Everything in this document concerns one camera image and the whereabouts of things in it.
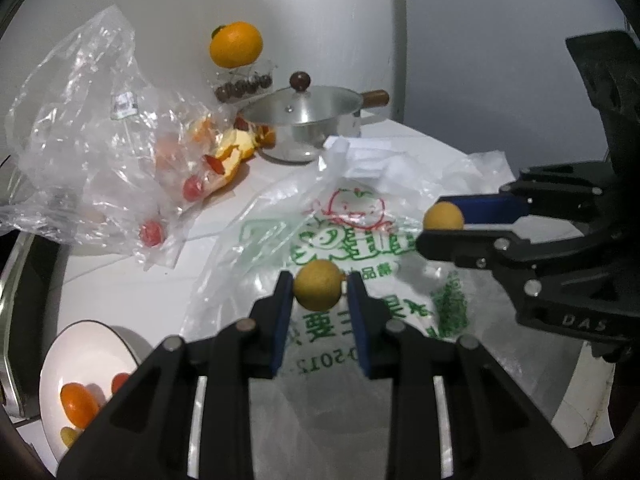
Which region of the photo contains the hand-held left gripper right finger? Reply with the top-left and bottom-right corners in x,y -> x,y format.
346,272 -> 583,480

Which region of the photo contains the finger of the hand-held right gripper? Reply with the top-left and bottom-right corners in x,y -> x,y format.
446,162 -> 618,226
416,215 -> 623,306

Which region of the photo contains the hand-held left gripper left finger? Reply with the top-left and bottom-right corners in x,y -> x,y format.
56,270 -> 295,480

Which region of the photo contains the small yellow-green round fruit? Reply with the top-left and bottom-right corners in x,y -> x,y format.
292,260 -> 345,312
422,201 -> 466,232

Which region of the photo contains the white bowl with dark rim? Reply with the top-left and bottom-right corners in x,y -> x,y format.
39,320 -> 153,463

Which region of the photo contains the small orange mandarin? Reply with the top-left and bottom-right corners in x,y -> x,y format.
60,382 -> 101,425

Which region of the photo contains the printed plastic bag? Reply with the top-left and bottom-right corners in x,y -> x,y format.
180,150 -> 616,448

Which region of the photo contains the orange peel pile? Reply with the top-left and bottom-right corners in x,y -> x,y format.
190,115 -> 277,196

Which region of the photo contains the steel lid with wooden knob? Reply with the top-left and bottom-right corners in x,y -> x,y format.
241,71 -> 362,126

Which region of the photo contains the black induction cooker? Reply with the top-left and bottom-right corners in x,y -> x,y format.
0,232 -> 61,421

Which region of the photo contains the big orange with stem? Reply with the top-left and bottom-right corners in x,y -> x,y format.
209,21 -> 264,68

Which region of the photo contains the clear plastic bag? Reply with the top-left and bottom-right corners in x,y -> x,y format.
0,5 -> 241,271

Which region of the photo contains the steel pot with wooden handle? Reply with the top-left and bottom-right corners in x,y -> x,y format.
241,89 -> 391,165

